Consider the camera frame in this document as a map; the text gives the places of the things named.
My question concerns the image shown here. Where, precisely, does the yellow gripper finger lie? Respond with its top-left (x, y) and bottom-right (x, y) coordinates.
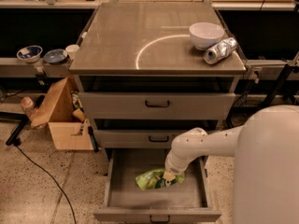
top-left (163, 171), bottom-right (176, 181)

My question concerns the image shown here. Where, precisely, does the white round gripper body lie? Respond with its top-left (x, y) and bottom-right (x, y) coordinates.
top-left (165, 156), bottom-right (186, 175)

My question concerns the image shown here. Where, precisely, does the green rice chip bag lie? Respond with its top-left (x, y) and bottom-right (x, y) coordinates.
top-left (135, 168), bottom-right (185, 190)

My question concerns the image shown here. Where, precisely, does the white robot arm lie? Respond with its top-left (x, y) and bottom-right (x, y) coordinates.
top-left (165, 105), bottom-right (299, 224)

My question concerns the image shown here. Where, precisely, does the bottom grey open drawer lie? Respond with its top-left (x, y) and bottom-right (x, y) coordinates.
top-left (94, 148), bottom-right (221, 224)

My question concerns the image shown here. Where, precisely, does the middle grey drawer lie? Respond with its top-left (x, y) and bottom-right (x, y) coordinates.
top-left (94, 130), bottom-right (185, 148)

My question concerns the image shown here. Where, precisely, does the grey drawer cabinet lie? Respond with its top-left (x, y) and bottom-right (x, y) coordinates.
top-left (68, 1), bottom-right (248, 151)

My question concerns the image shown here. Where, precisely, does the top grey drawer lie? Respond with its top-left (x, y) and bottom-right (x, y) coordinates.
top-left (79, 92), bottom-right (235, 120)

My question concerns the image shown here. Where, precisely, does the crushed silver can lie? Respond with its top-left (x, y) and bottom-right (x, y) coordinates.
top-left (204, 37), bottom-right (237, 65)

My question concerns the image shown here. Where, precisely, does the cardboard box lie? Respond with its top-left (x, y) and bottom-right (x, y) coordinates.
top-left (31, 77), bottom-right (93, 150)

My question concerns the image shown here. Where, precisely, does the white bowl on cabinet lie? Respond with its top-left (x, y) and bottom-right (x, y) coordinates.
top-left (189, 22), bottom-right (225, 50)

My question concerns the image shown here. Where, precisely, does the small white cup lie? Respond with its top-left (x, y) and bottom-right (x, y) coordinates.
top-left (65, 44), bottom-right (79, 59)

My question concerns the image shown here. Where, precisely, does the black chair leg left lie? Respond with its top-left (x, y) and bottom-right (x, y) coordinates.
top-left (0, 110), bottom-right (30, 147)

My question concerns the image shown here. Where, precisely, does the plastic bottle on floor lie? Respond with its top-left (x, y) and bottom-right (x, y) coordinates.
top-left (21, 96), bottom-right (38, 120)

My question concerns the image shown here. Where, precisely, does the blue grey bowl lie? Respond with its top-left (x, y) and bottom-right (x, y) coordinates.
top-left (43, 49), bottom-right (68, 64)

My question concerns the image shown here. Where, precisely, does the black cable bundle right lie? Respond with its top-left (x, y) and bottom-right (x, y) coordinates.
top-left (225, 91), bottom-right (250, 129)

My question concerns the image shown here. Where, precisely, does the black floor cable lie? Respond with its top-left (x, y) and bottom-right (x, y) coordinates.
top-left (13, 138), bottom-right (78, 224)

